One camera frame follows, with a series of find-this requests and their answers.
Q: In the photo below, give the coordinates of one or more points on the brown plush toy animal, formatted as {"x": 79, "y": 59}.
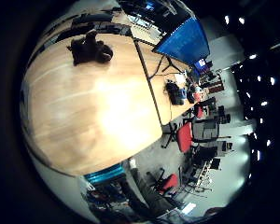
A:
{"x": 87, "y": 49}

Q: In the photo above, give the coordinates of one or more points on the lit computer monitor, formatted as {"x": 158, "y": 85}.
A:
{"x": 202, "y": 63}

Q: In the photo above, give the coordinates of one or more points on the blue plastic container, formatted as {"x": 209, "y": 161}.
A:
{"x": 104, "y": 174}

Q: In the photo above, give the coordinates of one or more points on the small red chair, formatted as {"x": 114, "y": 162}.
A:
{"x": 198, "y": 111}

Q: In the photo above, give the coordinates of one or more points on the black tripod stand legs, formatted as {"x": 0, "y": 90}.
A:
{"x": 165, "y": 67}

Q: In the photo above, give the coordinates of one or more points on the large red office chair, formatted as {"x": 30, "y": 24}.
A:
{"x": 185, "y": 137}

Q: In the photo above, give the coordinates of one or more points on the red office chair black base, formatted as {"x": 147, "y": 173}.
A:
{"x": 170, "y": 182}

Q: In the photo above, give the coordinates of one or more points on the blue partition screen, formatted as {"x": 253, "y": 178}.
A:
{"x": 185, "y": 42}

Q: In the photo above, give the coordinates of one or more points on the black mesh office chair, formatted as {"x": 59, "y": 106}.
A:
{"x": 206, "y": 129}

